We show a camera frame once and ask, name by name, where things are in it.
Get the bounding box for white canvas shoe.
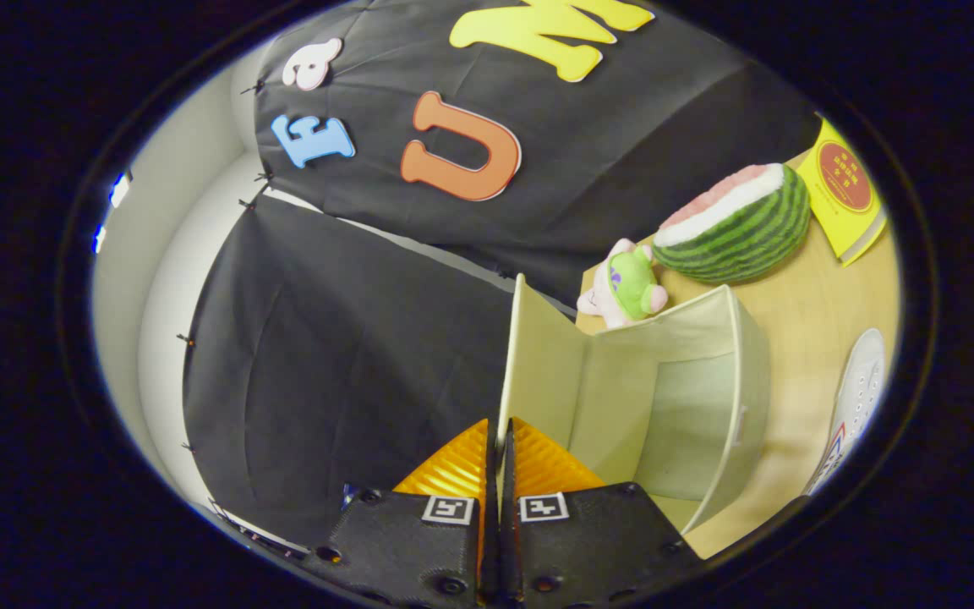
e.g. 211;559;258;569
802;328;887;498

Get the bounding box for pink and green plush toy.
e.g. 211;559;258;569
577;238;670;331

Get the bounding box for beige fabric storage box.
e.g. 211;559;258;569
497;272;771;535

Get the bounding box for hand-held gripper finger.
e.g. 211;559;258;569
305;418;501;609
500;416;703;609

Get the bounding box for yellow book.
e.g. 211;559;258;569
795;117;888;267

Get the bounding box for watermelon slice plush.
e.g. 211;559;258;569
653;163;813;285

